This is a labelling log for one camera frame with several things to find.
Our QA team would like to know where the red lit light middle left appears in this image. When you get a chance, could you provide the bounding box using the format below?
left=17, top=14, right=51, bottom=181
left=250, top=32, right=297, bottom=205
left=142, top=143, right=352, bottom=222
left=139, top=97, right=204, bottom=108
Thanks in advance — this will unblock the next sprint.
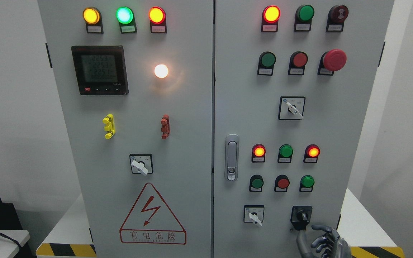
left=251, top=144, right=266, bottom=163

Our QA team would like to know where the red push button upper row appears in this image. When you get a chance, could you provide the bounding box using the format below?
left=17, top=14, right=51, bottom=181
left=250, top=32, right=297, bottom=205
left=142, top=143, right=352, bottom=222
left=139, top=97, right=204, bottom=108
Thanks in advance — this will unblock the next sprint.
left=288, top=51, right=308, bottom=76

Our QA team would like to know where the black rotary knob switch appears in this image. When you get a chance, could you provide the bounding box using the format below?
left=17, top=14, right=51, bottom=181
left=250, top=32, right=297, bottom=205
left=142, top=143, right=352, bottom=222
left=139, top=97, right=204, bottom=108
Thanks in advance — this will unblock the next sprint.
left=290, top=206, right=313, bottom=231

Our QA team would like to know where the green light middle centre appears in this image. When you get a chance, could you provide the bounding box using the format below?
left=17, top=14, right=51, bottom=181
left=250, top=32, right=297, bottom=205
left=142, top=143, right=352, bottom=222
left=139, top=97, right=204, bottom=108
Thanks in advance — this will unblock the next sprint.
left=277, top=144, right=293, bottom=163

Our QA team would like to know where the red light middle right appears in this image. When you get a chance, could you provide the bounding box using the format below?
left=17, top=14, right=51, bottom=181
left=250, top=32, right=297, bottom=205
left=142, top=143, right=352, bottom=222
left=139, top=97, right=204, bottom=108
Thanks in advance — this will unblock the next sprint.
left=303, top=144, right=320, bottom=163

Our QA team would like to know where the white lit indicator lamp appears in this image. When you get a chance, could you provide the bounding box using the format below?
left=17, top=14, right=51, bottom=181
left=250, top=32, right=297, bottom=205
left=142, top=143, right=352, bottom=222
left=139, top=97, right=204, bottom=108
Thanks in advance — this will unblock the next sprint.
left=154, top=64, right=169, bottom=79

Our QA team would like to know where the silver door latch handle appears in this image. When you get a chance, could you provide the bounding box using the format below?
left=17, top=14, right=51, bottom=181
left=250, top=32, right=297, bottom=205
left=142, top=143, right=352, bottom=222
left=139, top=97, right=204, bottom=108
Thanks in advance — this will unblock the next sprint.
left=225, top=134, right=239, bottom=181

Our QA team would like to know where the red lit light top right door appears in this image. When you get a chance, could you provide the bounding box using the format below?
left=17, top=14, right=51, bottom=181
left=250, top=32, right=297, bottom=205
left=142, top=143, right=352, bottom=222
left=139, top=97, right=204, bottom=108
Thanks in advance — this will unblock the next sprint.
left=261, top=5, right=281, bottom=33

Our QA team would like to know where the left door rotary selector switch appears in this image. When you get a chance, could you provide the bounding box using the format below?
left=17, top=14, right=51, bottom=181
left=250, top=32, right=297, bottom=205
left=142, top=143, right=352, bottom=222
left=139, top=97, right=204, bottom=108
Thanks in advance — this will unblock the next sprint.
left=129, top=153, right=153, bottom=175

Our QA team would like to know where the yellow indicator light top left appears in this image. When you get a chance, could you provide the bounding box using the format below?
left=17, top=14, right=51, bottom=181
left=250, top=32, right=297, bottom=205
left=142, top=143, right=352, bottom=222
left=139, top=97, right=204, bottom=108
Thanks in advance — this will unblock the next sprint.
left=82, top=7, right=103, bottom=34

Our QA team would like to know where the green push button lower left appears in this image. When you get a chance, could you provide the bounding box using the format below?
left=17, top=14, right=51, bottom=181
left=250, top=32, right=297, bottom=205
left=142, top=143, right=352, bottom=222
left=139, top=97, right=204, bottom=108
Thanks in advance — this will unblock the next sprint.
left=249, top=175, right=264, bottom=192

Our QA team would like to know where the red push button lower centre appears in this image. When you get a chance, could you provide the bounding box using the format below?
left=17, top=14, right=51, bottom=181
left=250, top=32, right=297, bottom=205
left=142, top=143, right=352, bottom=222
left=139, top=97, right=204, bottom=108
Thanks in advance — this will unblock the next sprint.
left=274, top=175, right=290, bottom=192

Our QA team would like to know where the white platform with hazard stripes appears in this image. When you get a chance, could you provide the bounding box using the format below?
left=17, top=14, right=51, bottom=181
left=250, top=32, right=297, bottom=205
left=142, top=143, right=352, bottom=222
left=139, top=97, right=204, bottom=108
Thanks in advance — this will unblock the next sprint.
left=36, top=190, right=405, bottom=258

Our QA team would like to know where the green push button upper row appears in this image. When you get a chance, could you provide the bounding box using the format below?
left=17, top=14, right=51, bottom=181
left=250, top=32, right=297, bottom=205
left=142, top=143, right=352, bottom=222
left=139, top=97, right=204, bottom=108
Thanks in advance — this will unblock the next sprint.
left=257, top=51, right=276, bottom=76

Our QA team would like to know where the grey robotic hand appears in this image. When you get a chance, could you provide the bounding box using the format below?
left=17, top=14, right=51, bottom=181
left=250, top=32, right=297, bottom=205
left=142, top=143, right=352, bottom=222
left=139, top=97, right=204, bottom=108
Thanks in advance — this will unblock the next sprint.
left=296, top=224, right=352, bottom=258

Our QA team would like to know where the yellow terminal connector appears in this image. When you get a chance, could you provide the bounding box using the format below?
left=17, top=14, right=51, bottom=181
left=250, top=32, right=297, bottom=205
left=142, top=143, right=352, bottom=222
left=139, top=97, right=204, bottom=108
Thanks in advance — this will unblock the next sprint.
left=102, top=113, right=116, bottom=139

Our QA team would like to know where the green light lower right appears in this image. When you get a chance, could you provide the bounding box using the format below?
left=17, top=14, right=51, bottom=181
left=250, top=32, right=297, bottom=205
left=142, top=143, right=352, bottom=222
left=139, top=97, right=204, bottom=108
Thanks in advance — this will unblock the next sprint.
left=299, top=175, right=315, bottom=192

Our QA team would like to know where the green unlit light top row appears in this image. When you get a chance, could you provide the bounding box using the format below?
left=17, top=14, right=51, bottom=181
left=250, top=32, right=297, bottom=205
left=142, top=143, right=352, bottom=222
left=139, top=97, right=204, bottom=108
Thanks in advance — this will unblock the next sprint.
left=294, top=5, right=314, bottom=32

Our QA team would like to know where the green lit indicator light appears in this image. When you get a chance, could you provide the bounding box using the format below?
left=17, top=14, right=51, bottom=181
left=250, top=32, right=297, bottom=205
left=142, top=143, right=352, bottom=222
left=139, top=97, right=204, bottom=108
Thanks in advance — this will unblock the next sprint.
left=116, top=6, right=137, bottom=34

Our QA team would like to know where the red emergency stop mushroom button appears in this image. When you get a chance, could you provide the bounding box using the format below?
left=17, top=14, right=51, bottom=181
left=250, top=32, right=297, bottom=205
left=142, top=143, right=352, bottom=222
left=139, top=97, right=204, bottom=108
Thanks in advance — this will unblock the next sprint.
left=317, top=49, right=347, bottom=76

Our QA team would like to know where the red lit indicator light left door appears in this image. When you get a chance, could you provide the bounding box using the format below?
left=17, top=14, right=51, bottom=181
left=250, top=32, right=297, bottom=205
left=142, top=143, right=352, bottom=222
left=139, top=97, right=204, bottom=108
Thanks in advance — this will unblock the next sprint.
left=148, top=6, right=167, bottom=34

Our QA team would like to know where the black digital power meter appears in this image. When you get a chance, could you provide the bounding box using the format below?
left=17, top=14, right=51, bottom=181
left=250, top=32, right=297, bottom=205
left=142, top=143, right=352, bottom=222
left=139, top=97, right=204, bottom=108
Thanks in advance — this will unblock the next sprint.
left=71, top=45, right=128, bottom=95

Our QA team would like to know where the lower white rotary selector switch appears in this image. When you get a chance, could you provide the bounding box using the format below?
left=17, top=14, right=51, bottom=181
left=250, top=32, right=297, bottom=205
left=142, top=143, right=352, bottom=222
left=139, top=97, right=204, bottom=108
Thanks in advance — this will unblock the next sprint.
left=243, top=205, right=265, bottom=227

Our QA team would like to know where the red terminal connector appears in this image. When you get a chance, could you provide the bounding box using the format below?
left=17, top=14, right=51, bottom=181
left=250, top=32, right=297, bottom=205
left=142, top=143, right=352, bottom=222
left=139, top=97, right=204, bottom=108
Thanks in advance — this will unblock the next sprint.
left=160, top=114, right=170, bottom=139

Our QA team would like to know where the dark red buzzer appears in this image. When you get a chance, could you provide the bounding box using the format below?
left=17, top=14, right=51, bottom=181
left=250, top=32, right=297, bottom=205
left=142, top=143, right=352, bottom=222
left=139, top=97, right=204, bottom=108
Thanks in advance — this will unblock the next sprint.
left=326, top=5, right=349, bottom=32

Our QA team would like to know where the red high voltage warning sticker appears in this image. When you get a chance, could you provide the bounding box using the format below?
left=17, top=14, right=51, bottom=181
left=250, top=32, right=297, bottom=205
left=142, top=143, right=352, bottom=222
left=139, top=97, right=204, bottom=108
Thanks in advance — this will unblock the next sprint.
left=119, top=182, right=187, bottom=245

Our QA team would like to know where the upper right rotary selector switch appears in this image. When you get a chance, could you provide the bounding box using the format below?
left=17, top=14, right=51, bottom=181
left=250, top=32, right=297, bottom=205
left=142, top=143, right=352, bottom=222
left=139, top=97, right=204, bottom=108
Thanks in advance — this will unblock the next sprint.
left=278, top=96, right=305, bottom=120

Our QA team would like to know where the grey electrical control cabinet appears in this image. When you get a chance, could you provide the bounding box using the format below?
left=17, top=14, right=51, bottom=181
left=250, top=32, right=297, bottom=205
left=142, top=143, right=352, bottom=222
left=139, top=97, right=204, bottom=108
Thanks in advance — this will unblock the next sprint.
left=38, top=0, right=394, bottom=258

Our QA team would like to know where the white side table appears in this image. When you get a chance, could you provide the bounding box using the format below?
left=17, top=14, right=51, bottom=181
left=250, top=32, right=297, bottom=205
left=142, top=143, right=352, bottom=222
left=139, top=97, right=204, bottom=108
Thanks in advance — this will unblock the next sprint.
left=0, top=230, right=30, bottom=258

